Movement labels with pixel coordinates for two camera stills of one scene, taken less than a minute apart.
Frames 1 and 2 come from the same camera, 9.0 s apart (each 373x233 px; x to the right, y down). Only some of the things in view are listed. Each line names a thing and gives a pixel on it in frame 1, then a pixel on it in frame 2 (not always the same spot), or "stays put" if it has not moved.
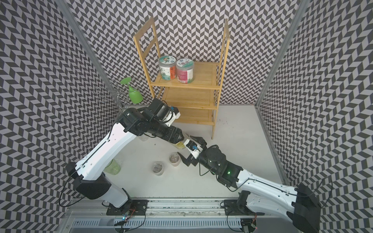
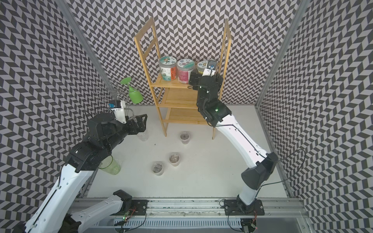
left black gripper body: x=161 y=130 → x=130 y=129
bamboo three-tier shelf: x=196 y=101 stays put
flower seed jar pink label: x=185 y=70 stays put
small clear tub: x=175 y=158 stays put
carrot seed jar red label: x=168 y=67 stays put
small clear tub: x=158 y=168 stays put
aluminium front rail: x=156 y=208 stays put
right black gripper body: x=201 y=158 → x=195 y=78
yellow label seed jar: x=180 y=145 → x=201 y=66
